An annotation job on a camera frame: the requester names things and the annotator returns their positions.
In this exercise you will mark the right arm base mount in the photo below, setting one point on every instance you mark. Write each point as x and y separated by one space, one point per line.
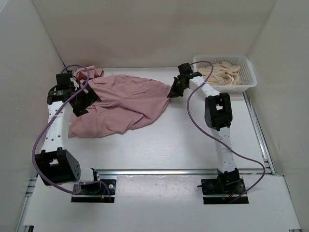
226 188

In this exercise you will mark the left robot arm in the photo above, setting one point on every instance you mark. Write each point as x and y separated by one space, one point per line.
55 163

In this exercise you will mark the pink trousers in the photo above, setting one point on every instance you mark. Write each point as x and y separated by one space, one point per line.
126 103

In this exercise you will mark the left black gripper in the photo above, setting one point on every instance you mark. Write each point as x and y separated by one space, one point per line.
91 96

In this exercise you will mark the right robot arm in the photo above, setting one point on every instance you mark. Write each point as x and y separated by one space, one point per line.
218 117

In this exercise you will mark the beige trousers in basket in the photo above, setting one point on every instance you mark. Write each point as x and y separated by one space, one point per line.
225 74

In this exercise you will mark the aluminium rail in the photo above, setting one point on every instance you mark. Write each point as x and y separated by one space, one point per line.
157 171

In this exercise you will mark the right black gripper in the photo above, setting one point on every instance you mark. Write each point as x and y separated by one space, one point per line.
174 92

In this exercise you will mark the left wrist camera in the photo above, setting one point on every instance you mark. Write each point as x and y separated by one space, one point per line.
76 83

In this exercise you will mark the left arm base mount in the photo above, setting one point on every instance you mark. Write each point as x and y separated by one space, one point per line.
97 192

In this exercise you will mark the white plastic basket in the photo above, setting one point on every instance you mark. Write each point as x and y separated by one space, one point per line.
204 65

